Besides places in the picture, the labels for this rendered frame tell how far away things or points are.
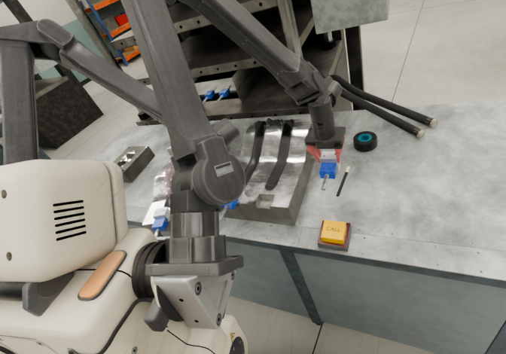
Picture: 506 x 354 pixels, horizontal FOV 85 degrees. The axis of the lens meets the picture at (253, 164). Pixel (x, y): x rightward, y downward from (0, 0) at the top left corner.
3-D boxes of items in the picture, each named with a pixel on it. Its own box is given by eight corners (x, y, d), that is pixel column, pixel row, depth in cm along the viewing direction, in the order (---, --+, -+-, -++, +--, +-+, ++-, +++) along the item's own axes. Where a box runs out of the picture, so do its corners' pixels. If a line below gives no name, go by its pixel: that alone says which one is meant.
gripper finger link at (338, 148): (324, 154, 85) (319, 129, 79) (348, 154, 81) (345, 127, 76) (319, 169, 80) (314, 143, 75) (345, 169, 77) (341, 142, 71)
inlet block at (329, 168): (333, 196, 76) (331, 182, 73) (315, 195, 78) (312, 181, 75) (341, 165, 84) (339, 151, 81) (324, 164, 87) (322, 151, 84)
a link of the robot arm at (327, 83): (284, 89, 70) (312, 74, 64) (300, 68, 77) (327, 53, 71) (309, 126, 74) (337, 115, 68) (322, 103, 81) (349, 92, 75)
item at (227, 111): (318, 117, 140) (317, 106, 136) (139, 129, 200) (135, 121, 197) (342, 48, 194) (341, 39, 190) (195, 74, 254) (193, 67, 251)
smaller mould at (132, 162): (132, 183, 134) (123, 172, 130) (111, 181, 141) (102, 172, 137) (155, 155, 147) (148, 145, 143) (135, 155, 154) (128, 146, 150)
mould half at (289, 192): (294, 226, 86) (284, 197, 78) (224, 217, 98) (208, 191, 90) (324, 129, 118) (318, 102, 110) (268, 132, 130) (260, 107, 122)
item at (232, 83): (242, 105, 163) (231, 77, 153) (205, 108, 176) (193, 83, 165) (268, 66, 196) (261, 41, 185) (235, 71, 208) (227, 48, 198)
